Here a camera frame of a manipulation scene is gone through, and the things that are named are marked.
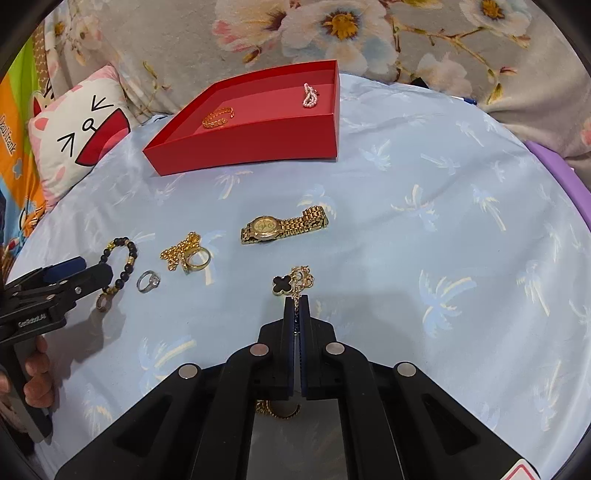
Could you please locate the purple object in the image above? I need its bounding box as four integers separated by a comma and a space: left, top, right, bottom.
524, 141, 591, 217

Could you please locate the cat face pillow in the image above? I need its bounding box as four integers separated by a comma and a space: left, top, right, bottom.
28, 65, 139, 206

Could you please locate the black clover gold necklace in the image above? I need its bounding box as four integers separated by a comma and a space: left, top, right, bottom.
256, 265, 315, 420

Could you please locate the gold chain bracelet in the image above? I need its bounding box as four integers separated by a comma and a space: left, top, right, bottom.
202, 107, 234, 130

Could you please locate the gold ring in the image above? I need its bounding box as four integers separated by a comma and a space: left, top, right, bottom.
184, 247, 213, 274

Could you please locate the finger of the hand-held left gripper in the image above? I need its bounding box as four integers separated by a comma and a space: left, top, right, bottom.
4, 257, 88, 297
9, 264, 115, 308

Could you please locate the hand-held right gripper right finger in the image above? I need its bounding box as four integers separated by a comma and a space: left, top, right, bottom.
300, 295, 542, 480

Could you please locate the silver ring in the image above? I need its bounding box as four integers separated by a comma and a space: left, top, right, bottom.
136, 270, 162, 293

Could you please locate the red cardboard box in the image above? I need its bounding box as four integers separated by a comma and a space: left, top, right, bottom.
142, 59, 341, 177

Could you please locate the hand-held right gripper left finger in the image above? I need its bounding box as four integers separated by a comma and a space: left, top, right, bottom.
54, 295, 301, 480

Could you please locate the person's left hand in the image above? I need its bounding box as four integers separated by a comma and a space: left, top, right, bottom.
0, 336, 55, 409

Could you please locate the light blue palm-print sheet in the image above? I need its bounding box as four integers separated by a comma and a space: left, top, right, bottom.
0, 74, 591, 480

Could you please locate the colourful cartoon cloth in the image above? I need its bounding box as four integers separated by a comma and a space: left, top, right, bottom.
0, 37, 56, 287

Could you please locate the black bead bracelet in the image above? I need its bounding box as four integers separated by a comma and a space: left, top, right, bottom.
99, 236, 139, 298

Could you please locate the gold wrist watch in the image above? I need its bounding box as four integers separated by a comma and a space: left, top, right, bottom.
240, 205, 329, 245

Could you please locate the grey floral blanket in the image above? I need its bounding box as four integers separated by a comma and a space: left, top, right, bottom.
44, 0, 591, 171

